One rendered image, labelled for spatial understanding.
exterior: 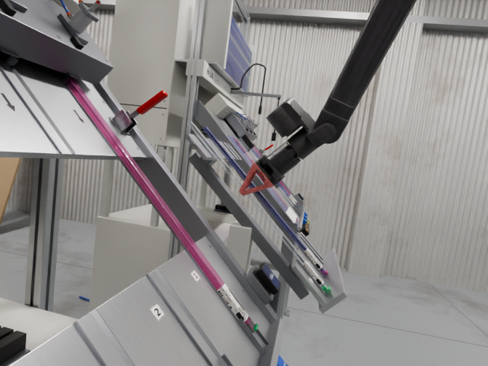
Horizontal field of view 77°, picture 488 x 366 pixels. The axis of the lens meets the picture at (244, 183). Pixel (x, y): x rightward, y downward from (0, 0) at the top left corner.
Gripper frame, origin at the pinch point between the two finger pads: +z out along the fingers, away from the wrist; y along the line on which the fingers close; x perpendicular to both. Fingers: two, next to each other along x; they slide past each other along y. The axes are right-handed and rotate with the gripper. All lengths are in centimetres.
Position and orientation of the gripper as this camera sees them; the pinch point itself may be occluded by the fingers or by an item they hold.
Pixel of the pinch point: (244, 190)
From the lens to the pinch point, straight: 71.9
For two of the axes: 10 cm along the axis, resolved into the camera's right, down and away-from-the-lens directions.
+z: -7.6, 6.2, 1.9
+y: -2.0, 0.5, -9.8
